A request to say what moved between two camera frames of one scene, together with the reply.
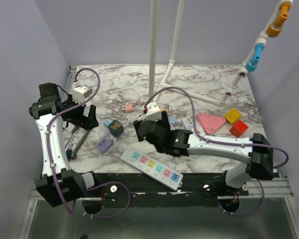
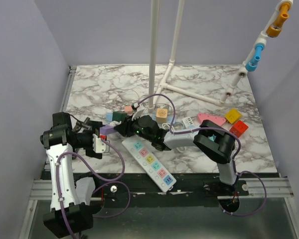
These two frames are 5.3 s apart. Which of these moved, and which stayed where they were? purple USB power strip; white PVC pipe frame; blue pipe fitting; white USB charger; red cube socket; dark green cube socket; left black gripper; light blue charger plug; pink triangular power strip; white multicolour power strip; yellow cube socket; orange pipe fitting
Moved: light blue charger plug; purple USB power strip; dark green cube socket; left black gripper; white multicolour power strip
Stayed: red cube socket; white PVC pipe frame; yellow cube socket; blue pipe fitting; orange pipe fitting; pink triangular power strip; white USB charger
